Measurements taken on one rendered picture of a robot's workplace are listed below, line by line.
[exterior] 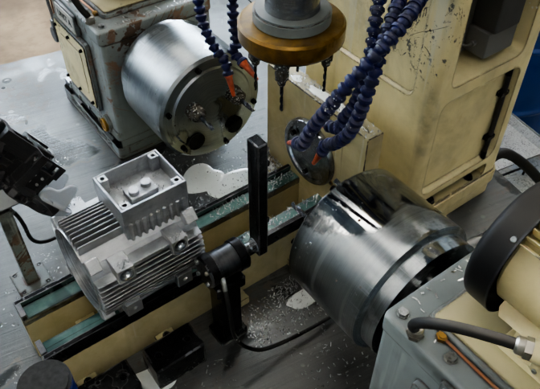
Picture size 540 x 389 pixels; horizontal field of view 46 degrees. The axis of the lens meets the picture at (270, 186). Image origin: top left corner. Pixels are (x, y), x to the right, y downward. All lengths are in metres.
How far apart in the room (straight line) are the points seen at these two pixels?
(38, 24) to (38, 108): 1.78
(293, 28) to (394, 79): 0.28
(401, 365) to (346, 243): 0.19
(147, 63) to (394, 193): 0.61
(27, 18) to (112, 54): 2.25
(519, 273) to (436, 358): 0.16
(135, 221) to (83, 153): 0.66
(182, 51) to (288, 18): 0.36
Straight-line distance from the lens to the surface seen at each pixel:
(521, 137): 2.48
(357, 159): 1.18
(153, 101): 1.33
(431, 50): 1.13
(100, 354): 1.21
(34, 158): 1.01
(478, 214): 1.54
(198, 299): 1.25
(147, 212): 1.05
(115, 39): 1.45
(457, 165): 1.42
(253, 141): 0.95
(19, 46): 3.46
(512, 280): 0.78
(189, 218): 1.08
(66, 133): 1.75
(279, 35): 1.02
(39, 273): 1.42
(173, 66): 1.31
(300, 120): 1.26
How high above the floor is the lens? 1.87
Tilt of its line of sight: 45 degrees down
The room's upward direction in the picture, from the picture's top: straight up
